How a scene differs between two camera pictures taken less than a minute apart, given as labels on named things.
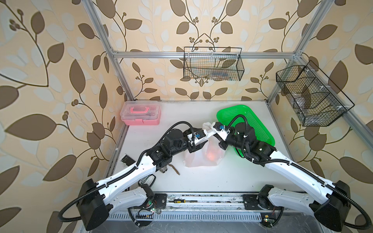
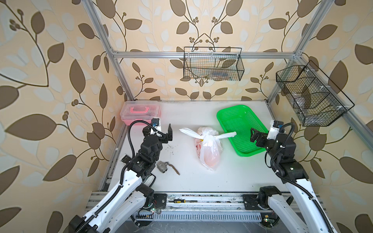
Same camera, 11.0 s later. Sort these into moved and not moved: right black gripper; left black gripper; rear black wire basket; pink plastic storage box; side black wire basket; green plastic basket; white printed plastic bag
Moved: left black gripper; right black gripper; white printed plastic bag
Not moved: pink plastic storage box; side black wire basket; rear black wire basket; green plastic basket
